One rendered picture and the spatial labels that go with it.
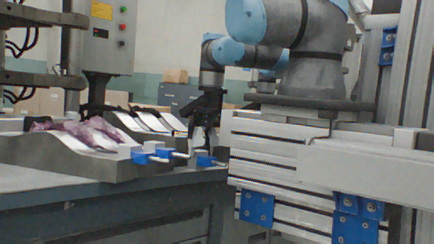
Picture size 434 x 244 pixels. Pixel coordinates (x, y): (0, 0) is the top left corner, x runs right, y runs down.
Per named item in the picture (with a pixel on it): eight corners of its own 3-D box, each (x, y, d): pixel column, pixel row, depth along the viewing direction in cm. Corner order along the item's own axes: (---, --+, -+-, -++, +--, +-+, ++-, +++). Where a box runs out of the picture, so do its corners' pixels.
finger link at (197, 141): (197, 158, 127) (206, 126, 129) (182, 154, 131) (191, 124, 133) (203, 160, 130) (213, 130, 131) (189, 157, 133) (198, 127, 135)
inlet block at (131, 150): (173, 171, 112) (175, 149, 112) (162, 174, 108) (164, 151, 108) (129, 163, 118) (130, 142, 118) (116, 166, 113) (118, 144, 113)
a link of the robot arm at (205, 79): (193, 70, 132) (212, 73, 139) (192, 85, 133) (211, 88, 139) (213, 71, 128) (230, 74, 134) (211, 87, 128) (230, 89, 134)
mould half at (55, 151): (173, 169, 130) (176, 131, 129) (115, 183, 106) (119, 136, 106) (38, 147, 151) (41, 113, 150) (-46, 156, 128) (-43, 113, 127)
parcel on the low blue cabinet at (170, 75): (188, 85, 901) (189, 70, 899) (178, 84, 872) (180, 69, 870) (171, 83, 922) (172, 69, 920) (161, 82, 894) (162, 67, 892)
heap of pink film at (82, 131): (134, 145, 131) (136, 118, 131) (91, 150, 115) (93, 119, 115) (63, 134, 142) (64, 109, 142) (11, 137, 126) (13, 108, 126)
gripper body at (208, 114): (210, 130, 128) (214, 87, 127) (189, 126, 133) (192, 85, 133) (228, 130, 134) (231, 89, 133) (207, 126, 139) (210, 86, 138)
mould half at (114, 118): (230, 162, 154) (233, 122, 153) (172, 167, 135) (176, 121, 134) (138, 141, 187) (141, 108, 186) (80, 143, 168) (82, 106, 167)
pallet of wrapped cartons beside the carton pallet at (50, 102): (129, 166, 578) (136, 91, 571) (81, 173, 506) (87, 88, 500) (54, 153, 633) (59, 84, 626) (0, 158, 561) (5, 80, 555)
